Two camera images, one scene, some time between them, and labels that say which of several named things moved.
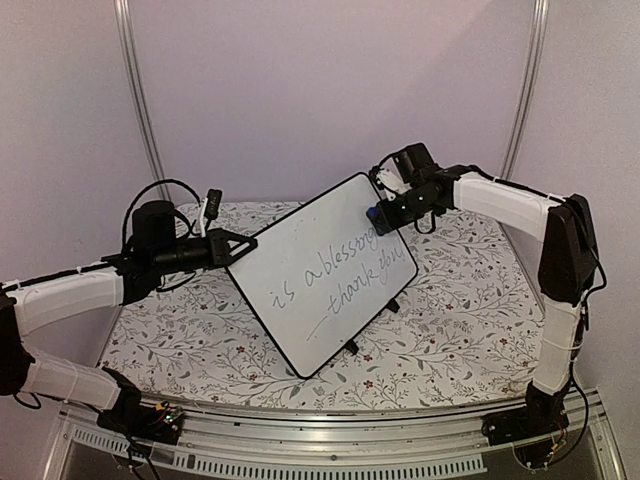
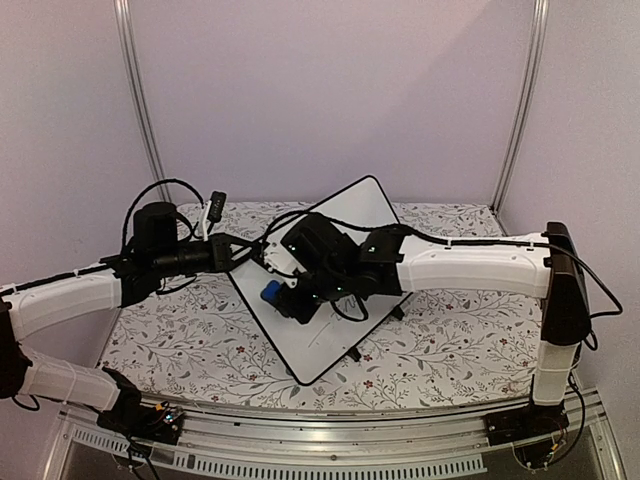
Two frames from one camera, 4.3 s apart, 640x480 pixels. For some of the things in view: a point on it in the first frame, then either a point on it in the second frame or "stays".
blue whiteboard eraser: [375, 216] -> [271, 290]
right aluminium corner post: [532, 68] stays
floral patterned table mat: [464, 328] stays
